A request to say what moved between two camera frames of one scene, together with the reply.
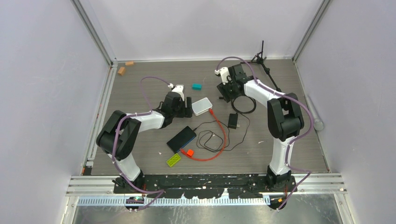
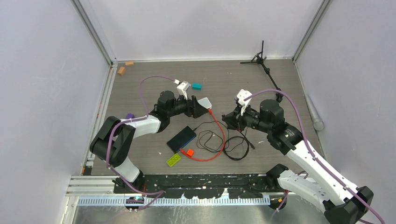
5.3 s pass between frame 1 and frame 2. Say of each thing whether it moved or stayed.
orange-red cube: stayed
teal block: stayed
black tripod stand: stayed
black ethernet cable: moved
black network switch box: stayed
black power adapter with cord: moved
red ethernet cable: stayed
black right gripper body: moved
